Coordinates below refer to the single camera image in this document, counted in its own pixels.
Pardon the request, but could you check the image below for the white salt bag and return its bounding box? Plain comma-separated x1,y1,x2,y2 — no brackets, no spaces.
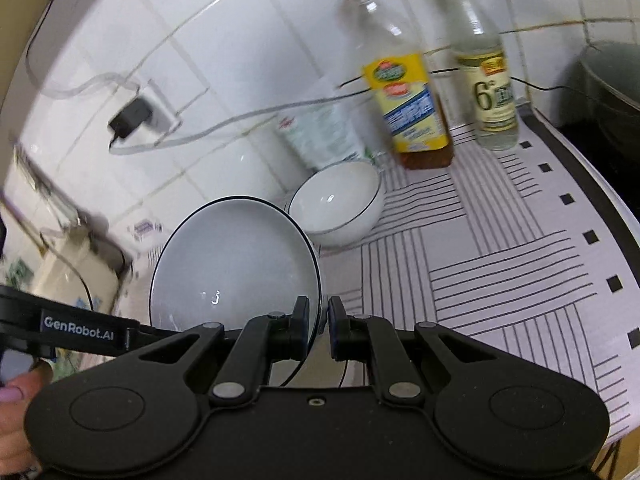
276,107,373,172

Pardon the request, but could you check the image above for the long black power cable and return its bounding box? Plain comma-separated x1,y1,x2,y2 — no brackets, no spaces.
109,62,583,157

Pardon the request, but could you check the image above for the clear vinegar bottle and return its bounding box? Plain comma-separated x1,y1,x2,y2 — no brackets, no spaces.
433,0,522,152

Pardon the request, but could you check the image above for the black wok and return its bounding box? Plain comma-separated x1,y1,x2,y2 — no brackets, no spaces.
574,41,640,163

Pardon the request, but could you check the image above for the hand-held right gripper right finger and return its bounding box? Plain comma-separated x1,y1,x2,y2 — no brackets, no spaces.
327,296,517,407

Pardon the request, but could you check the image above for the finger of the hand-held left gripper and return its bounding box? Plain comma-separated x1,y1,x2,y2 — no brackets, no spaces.
127,323,185,340

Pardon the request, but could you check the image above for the white wall socket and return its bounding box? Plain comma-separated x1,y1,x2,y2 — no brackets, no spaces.
136,79,182,132

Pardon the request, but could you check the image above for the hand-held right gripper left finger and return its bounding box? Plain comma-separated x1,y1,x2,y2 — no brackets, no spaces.
121,296,311,408

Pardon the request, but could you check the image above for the amber cooking wine bottle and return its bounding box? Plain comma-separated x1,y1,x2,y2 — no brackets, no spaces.
339,0,456,172

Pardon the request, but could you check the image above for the person's left hand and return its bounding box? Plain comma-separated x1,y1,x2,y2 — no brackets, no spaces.
0,367,51,480

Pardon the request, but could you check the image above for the black gas stove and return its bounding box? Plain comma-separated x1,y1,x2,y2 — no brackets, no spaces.
552,122,640,211

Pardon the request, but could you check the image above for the small white wall label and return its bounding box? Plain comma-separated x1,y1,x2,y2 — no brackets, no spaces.
127,219,164,242

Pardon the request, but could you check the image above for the pink striped tablecloth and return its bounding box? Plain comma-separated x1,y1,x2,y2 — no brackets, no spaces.
280,100,640,461

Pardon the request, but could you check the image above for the white rice cooker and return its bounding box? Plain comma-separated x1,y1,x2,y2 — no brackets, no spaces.
0,222,133,321

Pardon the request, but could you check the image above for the black power adapter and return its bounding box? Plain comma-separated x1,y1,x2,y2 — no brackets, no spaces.
108,99,154,139

